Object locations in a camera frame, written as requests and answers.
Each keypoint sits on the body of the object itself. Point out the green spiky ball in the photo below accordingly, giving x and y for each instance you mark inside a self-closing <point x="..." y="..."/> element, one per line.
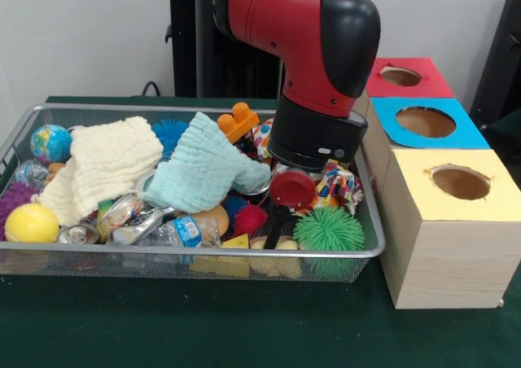
<point x="329" y="230"/>

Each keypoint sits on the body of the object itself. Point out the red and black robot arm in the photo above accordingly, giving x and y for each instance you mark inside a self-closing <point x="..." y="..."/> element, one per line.
<point x="277" y="10"/>

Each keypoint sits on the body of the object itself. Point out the wooden box with three holes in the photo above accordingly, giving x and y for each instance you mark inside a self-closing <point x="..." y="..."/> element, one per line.
<point x="448" y="254"/>

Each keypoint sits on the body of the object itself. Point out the polka dot cloth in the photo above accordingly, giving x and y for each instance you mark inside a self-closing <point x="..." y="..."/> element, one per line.
<point x="340" y="185"/>

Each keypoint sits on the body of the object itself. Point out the black panel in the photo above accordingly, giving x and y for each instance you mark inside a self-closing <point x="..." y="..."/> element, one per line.
<point x="503" y="59"/>

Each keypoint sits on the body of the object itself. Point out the cream waffle cloth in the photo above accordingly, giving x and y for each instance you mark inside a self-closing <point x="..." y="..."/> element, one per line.
<point x="106" y="164"/>

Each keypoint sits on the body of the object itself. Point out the white colourful print cloth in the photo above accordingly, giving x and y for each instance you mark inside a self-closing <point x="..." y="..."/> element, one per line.
<point x="263" y="138"/>

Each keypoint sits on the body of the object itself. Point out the blue spiky ball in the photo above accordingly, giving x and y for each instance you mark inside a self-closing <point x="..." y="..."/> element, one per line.
<point x="167" y="132"/>

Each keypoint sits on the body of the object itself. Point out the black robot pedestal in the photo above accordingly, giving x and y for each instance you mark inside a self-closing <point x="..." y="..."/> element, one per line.
<point x="187" y="42"/>

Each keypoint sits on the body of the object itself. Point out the light teal waffle cloth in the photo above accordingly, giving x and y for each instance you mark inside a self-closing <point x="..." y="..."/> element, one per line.
<point x="203" y="168"/>

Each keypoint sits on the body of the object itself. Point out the dark green tablecloth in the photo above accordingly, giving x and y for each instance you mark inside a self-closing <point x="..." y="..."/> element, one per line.
<point x="244" y="327"/>

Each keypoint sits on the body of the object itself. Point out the pink spiky ball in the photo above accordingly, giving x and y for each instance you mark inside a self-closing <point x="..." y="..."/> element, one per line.
<point x="250" y="220"/>

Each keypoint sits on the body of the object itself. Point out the large yellow ball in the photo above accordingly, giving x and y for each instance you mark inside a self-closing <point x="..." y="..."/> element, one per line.
<point x="31" y="223"/>

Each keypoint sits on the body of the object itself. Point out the blue globe ball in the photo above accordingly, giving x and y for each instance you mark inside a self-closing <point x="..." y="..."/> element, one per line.
<point x="50" y="143"/>

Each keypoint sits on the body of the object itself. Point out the orange toy block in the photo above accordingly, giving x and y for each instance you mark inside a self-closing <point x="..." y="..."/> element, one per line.
<point x="236" y="124"/>

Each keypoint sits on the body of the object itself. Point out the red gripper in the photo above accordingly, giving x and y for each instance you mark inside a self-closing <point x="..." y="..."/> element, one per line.
<point x="293" y="190"/>

